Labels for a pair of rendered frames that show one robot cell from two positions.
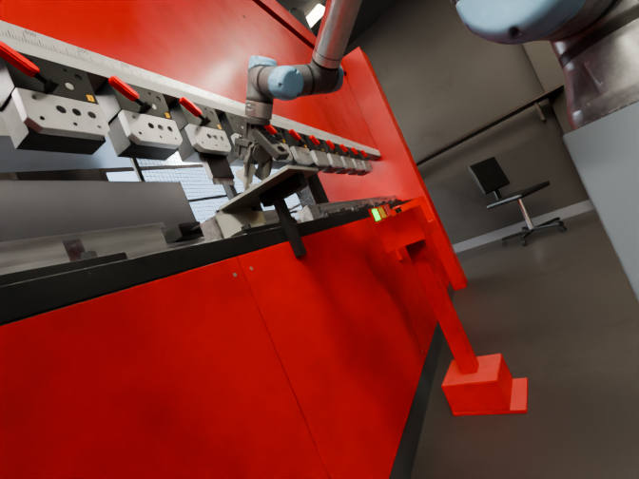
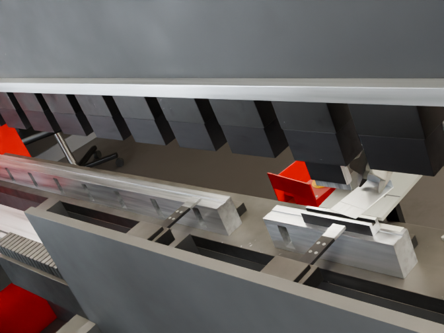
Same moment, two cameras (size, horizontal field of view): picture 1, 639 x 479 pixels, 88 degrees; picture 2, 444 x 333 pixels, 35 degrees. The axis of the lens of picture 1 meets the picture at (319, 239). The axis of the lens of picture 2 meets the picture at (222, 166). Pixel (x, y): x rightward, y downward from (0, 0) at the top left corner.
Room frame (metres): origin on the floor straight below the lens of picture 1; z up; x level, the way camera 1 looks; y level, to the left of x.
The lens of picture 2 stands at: (0.60, 1.50, 1.89)
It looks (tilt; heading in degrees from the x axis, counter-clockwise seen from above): 26 degrees down; 298
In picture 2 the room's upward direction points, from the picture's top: 24 degrees counter-clockwise
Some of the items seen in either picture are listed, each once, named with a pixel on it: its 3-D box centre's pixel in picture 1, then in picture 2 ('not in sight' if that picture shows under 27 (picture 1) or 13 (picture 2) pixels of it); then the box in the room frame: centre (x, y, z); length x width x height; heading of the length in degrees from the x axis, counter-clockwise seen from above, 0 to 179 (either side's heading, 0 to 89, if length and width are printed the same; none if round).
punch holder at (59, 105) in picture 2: (328, 157); (73, 105); (1.91, -0.24, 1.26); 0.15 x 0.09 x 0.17; 153
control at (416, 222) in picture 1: (404, 220); (313, 187); (1.30, -0.34, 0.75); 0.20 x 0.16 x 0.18; 145
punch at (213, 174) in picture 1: (219, 171); (328, 170); (1.04, 0.21, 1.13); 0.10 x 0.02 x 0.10; 153
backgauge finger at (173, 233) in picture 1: (197, 224); (304, 259); (1.11, 0.36, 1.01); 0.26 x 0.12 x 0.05; 63
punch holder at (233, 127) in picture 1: (240, 141); (252, 115); (1.20, 0.13, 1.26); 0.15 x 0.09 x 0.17; 153
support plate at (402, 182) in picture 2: (269, 188); (379, 180); (0.98, 0.08, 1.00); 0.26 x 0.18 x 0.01; 63
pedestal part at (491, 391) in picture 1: (484, 383); not in sight; (1.28, -0.36, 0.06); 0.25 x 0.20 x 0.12; 55
